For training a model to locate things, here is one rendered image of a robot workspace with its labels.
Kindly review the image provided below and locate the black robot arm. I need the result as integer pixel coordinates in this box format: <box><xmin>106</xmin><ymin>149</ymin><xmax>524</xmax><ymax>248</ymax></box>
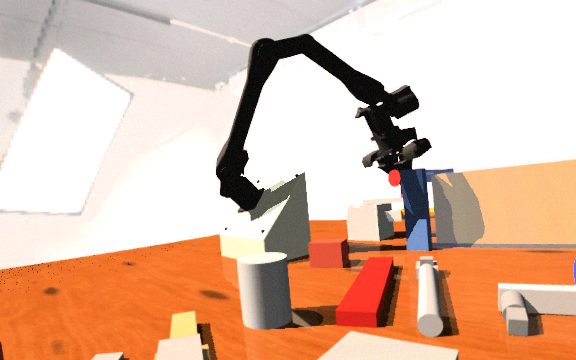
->
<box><xmin>216</xmin><ymin>34</ymin><xmax>420</xmax><ymax>213</ymax></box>

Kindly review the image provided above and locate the white cylinder with grey end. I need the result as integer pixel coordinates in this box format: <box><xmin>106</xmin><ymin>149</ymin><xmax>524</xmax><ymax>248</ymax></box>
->
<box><xmin>416</xmin><ymin>256</ymin><xmax>443</xmax><ymax>337</ymax></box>

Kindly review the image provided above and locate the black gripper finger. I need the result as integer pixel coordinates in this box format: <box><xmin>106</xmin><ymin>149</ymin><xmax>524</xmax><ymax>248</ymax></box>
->
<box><xmin>395</xmin><ymin>159</ymin><xmax>414</xmax><ymax>171</ymax></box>
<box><xmin>377</xmin><ymin>157</ymin><xmax>400</xmax><ymax>175</ymax></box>

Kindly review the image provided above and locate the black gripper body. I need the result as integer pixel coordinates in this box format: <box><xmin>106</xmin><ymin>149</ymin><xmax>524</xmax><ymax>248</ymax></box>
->
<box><xmin>362</xmin><ymin>123</ymin><xmax>432</xmax><ymax>168</ymax></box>

